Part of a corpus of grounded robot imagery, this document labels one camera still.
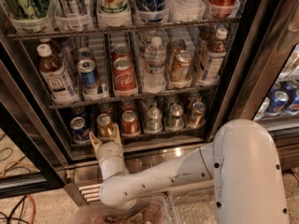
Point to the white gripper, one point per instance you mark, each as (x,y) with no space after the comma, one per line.
(107,149)

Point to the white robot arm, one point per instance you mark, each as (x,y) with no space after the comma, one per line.
(242,161)

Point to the orange can front bottom shelf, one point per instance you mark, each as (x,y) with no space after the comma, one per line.
(104,125)

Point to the red can bottom shelf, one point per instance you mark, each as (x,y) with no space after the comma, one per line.
(129,123)

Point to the blue pepsi can bottom shelf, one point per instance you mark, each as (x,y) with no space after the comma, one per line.
(80,129)

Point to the silver can bottom shelf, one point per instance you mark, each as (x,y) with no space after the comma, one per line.
(153,123)

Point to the red coca-cola can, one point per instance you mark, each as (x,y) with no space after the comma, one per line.
(124,78)

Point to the blue can middle shelf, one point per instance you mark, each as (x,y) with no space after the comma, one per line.
(91,83)

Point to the gold can bottom shelf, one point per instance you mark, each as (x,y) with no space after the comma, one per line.
(196,116)

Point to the gold can shelf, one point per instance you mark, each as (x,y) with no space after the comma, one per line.
(196,116)
(180,71)

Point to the gold can middle shelf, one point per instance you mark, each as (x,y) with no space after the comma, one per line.
(180,71)

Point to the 7up bottle top shelf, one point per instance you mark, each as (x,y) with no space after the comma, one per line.
(113,13)

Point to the pepsi bottle top shelf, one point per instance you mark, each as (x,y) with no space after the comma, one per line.
(150,10)

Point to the green bottle top shelf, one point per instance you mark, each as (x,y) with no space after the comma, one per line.
(28,16)

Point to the blue pepsi can right fridge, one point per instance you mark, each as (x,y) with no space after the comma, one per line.
(277,100)

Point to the clear water bottle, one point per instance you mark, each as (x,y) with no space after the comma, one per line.
(154,65)

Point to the clear bin left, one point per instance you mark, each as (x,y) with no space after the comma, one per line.
(151,209)

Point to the tea bottle left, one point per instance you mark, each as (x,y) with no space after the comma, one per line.
(56,75)

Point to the tea bottle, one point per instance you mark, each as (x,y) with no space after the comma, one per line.
(213,55)
(56,75)

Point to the clear bin with bubble wrap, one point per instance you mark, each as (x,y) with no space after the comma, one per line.
(193,206)

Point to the tea bottle right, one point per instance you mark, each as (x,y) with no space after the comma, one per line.
(213,55)

